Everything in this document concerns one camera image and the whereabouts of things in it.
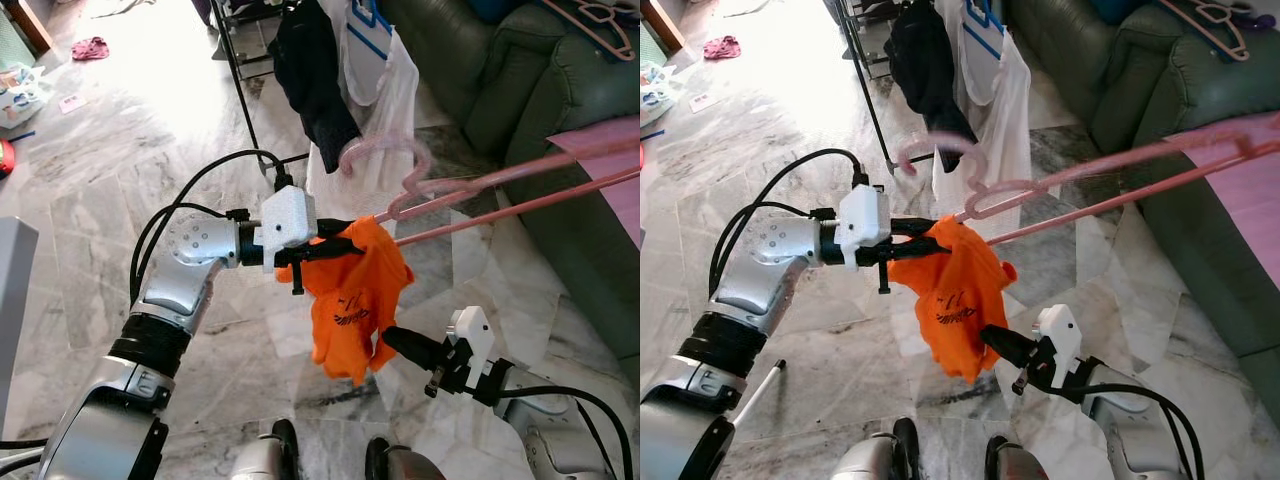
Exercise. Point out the grey folding table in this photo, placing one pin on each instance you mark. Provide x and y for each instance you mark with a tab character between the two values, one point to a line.
755	396
10	300

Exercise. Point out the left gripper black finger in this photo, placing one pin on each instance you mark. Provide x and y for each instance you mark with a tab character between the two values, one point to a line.
940	246
355	248

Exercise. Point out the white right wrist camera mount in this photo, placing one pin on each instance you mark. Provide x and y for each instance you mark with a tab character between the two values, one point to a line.
470	335
1060	335

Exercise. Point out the red plastic hanger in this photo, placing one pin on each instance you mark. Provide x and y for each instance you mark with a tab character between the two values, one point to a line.
520	208
1100	204

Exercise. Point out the black metal drying rack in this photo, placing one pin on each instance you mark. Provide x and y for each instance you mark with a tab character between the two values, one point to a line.
870	100
243	100

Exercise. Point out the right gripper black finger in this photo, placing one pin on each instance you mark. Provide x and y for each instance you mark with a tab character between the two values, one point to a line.
1005	345
412	346

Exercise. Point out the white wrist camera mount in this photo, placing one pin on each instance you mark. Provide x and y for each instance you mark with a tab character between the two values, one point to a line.
1060	335
862	222
285	222
470	335

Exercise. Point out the dark pink crumpled cloth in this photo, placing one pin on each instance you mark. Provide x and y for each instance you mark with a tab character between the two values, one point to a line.
90	48
722	47

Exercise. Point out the white garment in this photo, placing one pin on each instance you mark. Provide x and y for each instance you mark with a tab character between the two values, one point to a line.
385	110
1000	120

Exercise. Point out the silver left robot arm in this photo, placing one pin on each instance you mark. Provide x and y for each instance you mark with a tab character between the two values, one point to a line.
200	240
785	240

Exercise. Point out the printed white plastic bag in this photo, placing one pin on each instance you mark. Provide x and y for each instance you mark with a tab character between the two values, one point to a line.
655	95
18	100

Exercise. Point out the dark green sofa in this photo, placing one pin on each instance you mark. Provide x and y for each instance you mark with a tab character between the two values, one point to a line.
1120	80
500	80

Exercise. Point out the brown wooden cabinet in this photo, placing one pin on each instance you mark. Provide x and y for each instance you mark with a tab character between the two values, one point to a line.
30	25
665	25

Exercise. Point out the pink sofa cushion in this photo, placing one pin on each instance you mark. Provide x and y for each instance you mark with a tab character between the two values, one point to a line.
1255	200
628	215

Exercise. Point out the grey robot leg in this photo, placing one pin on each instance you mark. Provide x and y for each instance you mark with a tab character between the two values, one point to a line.
265	455
875	455
400	462
1015	462

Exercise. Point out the black garment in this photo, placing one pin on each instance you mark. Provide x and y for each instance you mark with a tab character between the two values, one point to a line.
925	70
310	80

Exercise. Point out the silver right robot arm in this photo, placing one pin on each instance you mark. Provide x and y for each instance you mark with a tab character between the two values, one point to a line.
560	430
1140	430

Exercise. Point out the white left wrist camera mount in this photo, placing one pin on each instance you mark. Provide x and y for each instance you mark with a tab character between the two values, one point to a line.
285	222
862	222

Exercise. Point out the grey right robot leg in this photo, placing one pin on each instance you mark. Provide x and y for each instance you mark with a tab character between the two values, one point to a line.
1015	462
400	462

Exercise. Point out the dark blue storage box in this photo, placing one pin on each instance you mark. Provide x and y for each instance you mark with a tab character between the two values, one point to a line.
495	8
1115	8

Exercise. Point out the small pink paper slip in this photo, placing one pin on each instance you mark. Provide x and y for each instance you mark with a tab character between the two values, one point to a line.
702	101
72	103

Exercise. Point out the orange garment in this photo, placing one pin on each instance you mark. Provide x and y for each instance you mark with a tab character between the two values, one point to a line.
355	300
960	300

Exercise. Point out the grey left robot leg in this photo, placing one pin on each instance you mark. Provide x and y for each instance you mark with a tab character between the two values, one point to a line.
265	455
875	455

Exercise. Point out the blue plastic hanger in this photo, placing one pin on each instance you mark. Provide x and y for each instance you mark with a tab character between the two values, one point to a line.
368	43
985	45

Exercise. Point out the green plastic bin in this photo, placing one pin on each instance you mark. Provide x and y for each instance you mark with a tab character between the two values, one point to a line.
8	45

